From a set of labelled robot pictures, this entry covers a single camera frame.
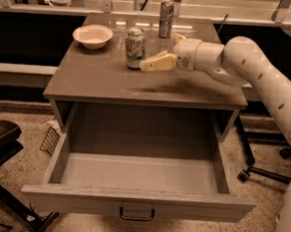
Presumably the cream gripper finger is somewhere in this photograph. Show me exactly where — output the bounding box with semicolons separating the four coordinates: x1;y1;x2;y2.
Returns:
140;51;176;72
173;33;186;44

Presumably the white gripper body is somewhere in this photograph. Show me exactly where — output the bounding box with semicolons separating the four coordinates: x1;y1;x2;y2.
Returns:
173;38;201;72

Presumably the green white 7up can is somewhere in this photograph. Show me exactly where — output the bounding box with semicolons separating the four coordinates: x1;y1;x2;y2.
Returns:
125;27;146;70

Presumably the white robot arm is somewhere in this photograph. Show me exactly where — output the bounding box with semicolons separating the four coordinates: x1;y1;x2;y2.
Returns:
140;33;291;232

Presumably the tall silver drink can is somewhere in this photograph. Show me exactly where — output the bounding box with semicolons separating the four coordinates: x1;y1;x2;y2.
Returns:
158;0;174;39

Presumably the grey cabinet with glossy top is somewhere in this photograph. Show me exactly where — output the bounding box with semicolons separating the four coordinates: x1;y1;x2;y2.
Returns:
44;13;247;134

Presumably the open grey top drawer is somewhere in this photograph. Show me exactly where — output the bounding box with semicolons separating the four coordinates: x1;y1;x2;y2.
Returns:
22;103;254;222

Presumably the white paper bowl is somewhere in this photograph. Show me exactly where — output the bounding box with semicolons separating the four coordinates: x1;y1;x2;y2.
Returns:
72;24;114;50

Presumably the black office chair base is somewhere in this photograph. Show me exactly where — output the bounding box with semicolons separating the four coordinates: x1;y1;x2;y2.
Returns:
235;116;291;185

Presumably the black chair on left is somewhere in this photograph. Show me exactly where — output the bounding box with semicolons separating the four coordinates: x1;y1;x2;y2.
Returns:
0;100;69;232

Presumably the black wire mesh basket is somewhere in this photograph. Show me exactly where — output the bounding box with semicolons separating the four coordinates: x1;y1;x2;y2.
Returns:
40;126;60;156

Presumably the black drawer handle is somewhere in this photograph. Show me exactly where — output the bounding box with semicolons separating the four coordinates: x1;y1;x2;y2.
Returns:
119;207;154;222

